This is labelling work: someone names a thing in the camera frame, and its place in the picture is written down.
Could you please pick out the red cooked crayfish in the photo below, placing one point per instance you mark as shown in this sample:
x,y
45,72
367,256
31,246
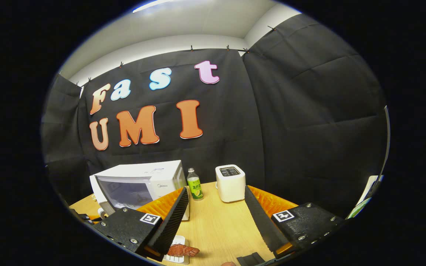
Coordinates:
x,y
181,251

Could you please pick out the black backdrop cloth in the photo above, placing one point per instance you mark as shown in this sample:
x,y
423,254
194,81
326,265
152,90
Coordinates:
x,y
309,129

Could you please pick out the white ridged plate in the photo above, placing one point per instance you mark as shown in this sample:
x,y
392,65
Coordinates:
x,y
179,239

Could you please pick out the white microwave oven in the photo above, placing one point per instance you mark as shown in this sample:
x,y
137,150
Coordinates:
x,y
139,170

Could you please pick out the green drink bottle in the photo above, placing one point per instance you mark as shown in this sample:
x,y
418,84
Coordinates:
x,y
195,186

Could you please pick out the white toaster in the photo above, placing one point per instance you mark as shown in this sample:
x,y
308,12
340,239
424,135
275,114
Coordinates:
x,y
230,184

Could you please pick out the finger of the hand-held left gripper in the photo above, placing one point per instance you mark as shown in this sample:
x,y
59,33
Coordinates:
x,y
81,217

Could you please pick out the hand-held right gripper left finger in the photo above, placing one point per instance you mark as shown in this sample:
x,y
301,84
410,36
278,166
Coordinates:
x,y
172,221

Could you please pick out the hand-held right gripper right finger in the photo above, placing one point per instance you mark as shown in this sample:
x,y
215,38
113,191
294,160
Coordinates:
x,y
264,225

